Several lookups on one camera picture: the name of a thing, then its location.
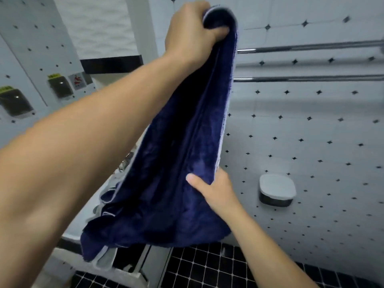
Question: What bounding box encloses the person's left hand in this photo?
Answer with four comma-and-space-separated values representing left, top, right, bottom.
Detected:
164, 0, 230, 68

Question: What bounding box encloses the person's right hand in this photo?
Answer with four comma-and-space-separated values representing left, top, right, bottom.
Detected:
186, 167, 241, 218

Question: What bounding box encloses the navy blue towel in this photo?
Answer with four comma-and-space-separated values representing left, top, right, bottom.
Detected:
80, 6, 239, 271

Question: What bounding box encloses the person's left forearm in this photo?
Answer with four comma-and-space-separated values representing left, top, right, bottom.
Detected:
0, 53, 207, 288

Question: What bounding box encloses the person's right forearm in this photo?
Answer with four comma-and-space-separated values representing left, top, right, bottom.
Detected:
220, 203, 320, 288

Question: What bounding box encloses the chrome faucet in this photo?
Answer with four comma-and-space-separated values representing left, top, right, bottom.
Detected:
118, 151, 134, 173

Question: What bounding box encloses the frosted window with black ledge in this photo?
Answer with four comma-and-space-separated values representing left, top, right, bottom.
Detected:
52, 0, 144, 74

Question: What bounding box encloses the white sink counter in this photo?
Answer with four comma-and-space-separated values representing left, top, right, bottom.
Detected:
58, 169, 132, 248

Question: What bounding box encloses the white vanity cabinet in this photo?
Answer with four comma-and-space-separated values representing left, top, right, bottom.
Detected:
37, 244, 173, 288

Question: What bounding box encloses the white wall soap box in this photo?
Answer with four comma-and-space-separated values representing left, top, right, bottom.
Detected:
258, 173, 297, 208

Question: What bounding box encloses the chrome towel rail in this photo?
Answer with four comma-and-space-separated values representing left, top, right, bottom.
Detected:
237, 40, 384, 54
233, 74, 384, 83

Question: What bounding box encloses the red and white wall sticker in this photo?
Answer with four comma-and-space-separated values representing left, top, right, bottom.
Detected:
68, 73, 88, 89

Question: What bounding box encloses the wall socket with splash cover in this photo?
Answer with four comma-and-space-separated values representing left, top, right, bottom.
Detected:
47, 73, 75, 99
0, 86, 34, 118

